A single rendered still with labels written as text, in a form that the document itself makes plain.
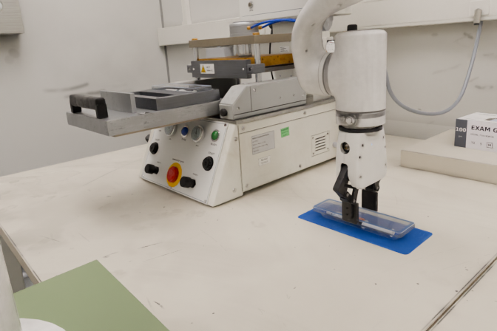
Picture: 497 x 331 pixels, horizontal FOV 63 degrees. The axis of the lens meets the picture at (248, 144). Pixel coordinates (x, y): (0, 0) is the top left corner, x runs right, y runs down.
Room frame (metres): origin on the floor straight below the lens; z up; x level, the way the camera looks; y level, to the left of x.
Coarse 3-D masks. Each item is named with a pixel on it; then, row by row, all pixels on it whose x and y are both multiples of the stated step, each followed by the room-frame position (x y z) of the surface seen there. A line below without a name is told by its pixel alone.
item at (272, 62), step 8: (240, 48) 1.11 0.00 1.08; (248, 48) 1.11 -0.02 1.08; (232, 56) 1.17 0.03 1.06; (240, 56) 1.12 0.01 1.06; (248, 56) 1.08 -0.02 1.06; (264, 56) 1.03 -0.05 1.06; (272, 56) 1.05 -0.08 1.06; (280, 56) 1.07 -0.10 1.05; (288, 56) 1.09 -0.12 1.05; (272, 64) 1.05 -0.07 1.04; (280, 64) 1.07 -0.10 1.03; (288, 64) 1.09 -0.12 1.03
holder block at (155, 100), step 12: (144, 96) 0.88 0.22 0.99; (156, 96) 0.95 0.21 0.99; (168, 96) 0.86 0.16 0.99; (180, 96) 0.87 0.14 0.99; (192, 96) 0.89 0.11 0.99; (204, 96) 0.91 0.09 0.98; (216, 96) 0.93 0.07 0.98; (144, 108) 0.87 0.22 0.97; (156, 108) 0.83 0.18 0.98; (168, 108) 0.84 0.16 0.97
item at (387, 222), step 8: (328, 200) 0.77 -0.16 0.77; (336, 200) 0.77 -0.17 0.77; (320, 208) 0.73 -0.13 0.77; (328, 208) 0.73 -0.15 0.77; (336, 208) 0.73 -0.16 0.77; (360, 208) 0.72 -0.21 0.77; (360, 216) 0.68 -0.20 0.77; (368, 216) 0.68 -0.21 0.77; (376, 216) 0.68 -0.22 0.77; (384, 216) 0.68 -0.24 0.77; (392, 216) 0.67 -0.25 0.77; (376, 224) 0.65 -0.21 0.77; (384, 224) 0.65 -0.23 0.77; (392, 224) 0.65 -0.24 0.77; (400, 224) 0.64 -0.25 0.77; (408, 224) 0.64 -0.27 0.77; (400, 232) 0.61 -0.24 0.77
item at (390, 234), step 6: (318, 210) 0.73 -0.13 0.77; (324, 210) 0.72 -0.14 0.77; (324, 216) 0.74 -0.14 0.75; (330, 216) 0.72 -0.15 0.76; (336, 216) 0.70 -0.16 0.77; (342, 222) 0.70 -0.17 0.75; (348, 222) 0.69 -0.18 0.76; (360, 222) 0.66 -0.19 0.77; (414, 222) 0.65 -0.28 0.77; (360, 228) 0.68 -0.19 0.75; (366, 228) 0.67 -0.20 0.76; (372, 228) 0.65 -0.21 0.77; (378, 228) 0.64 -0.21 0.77; (384, 228) 0.63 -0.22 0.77; (408, 228) 0.63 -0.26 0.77; (378, 234) 0.65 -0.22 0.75; (384, 234) 0.64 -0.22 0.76; (390, 234) 0.62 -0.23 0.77; (396, 234) 0.61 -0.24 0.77; (402, 234) 0.61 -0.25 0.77
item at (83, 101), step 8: (72, 96) 0.86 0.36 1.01; (80, 96) 0.84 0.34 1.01; (88, 96) 0.82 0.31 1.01; (72, 104) 0.87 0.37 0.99; (80, 104) 0.83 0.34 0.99; (88, 104) 0.80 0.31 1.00; (96, 104) 0.77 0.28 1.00; (104, 104) 0.78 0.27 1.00; (72, 112) 0.87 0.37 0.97; (96, 112) 0.77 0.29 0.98; (104, 112) 0.78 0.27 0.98
